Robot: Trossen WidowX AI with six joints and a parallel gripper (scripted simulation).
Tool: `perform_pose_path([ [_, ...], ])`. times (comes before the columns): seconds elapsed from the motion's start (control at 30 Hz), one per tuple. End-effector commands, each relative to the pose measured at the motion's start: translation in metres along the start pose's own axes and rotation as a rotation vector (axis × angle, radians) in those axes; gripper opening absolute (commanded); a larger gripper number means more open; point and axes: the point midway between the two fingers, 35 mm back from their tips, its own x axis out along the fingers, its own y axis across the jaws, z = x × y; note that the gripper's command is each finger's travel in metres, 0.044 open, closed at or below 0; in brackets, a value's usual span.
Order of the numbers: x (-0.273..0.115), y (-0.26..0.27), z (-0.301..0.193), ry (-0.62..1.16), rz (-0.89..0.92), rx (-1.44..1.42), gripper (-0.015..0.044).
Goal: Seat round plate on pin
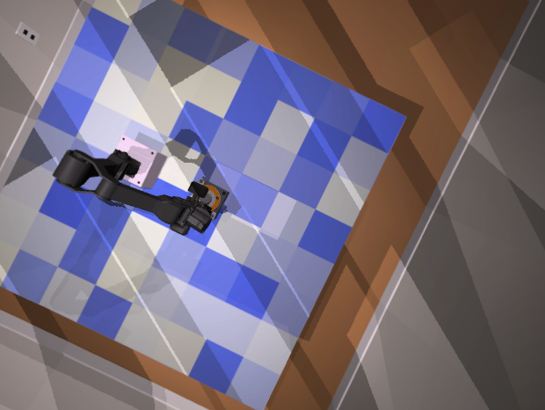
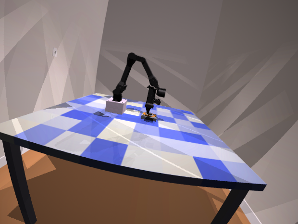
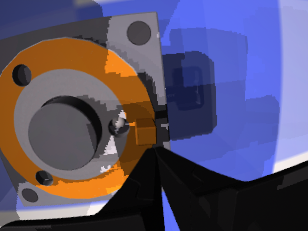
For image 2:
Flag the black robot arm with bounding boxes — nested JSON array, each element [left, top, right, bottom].
[[112, 52, 166, 105]]

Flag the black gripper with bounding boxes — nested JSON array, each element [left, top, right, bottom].
[[145, 94, 155, 114]]

